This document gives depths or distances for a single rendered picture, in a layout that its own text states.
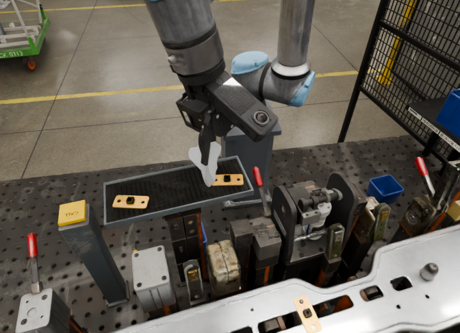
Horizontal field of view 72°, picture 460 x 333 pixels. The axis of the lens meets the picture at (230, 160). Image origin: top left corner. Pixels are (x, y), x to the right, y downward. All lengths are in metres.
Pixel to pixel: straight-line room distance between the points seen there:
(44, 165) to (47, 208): 1.40
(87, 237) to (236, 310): 0.41
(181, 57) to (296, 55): 0.55
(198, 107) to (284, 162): 1.12
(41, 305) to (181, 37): 0.67
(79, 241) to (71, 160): 2.02
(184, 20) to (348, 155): 1.39
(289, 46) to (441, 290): 0.73
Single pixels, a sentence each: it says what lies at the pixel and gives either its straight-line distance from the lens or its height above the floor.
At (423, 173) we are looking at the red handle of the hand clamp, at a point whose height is 1.12.
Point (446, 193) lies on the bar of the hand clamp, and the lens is 1.06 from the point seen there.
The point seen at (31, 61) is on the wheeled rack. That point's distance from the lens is 4.41.
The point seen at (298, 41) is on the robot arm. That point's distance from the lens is 0.92.
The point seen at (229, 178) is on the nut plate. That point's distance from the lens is 0.83.
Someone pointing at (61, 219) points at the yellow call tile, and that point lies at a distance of 0.86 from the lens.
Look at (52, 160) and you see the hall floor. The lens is 2.96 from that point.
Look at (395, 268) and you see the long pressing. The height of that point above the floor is 1.00.
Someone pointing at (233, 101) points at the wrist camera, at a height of 1.53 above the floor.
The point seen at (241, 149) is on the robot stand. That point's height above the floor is 1.03.
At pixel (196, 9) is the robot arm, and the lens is 0.41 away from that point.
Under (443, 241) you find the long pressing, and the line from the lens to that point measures 1.10.
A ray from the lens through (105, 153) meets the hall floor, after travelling 2.84.
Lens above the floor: 1.78
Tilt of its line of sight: 43 degrees down
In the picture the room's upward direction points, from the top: straight up
